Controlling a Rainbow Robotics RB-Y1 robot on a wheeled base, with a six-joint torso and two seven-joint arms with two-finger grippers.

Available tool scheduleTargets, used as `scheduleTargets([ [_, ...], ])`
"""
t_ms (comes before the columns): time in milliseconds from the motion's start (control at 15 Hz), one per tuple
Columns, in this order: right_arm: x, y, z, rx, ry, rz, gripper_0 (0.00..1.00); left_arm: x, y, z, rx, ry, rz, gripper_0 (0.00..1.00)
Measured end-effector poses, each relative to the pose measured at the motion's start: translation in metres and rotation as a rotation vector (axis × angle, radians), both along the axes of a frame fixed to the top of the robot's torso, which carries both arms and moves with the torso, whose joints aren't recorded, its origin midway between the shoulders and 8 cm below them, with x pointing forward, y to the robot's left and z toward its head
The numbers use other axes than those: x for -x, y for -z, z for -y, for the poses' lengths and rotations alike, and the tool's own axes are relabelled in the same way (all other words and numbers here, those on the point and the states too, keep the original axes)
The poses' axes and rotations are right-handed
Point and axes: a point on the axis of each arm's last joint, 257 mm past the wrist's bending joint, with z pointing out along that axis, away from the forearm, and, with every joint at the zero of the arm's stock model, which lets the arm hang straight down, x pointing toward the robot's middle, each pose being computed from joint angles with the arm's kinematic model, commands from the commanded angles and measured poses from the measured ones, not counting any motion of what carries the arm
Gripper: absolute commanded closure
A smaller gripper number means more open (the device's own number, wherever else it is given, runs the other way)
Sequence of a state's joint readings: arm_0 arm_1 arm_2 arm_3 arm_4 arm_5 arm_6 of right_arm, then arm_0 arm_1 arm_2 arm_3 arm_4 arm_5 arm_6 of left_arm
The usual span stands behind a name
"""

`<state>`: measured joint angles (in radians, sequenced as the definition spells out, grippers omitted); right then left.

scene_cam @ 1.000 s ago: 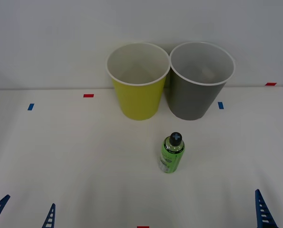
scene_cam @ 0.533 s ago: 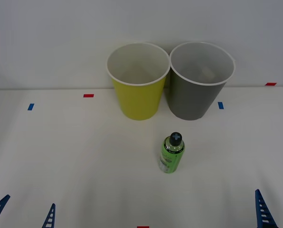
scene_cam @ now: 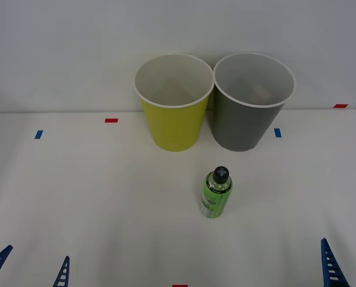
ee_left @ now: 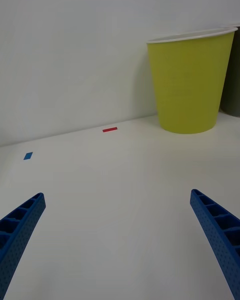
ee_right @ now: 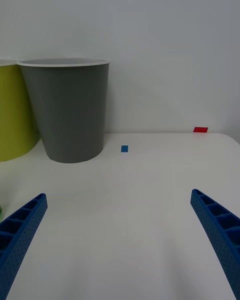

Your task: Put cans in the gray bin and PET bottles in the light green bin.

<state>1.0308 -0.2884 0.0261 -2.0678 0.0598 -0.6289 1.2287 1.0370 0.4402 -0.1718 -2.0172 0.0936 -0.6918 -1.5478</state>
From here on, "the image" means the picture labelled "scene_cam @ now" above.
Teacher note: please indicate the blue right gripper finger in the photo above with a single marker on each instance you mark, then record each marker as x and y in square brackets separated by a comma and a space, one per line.
[330, 269]

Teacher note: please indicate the green bottle with black cap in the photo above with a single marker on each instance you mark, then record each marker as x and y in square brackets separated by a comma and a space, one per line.
[215, 197]

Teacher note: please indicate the grey plastic bin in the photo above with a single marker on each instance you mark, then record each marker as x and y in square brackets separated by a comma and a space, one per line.
[240, 125]

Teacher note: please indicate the yellow-green plastic bin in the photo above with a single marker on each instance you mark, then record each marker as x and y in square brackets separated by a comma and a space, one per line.
[175, 128]

